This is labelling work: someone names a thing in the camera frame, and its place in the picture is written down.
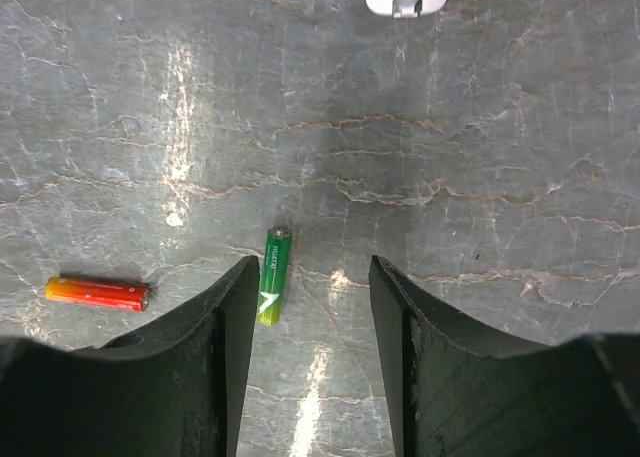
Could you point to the orange red battery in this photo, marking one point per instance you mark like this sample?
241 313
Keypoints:
98 293

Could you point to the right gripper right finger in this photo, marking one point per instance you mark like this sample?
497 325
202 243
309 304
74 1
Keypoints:
458 387

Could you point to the green battery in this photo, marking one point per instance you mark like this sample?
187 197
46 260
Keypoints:
274 274

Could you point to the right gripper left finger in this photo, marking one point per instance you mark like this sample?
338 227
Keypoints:
173 387

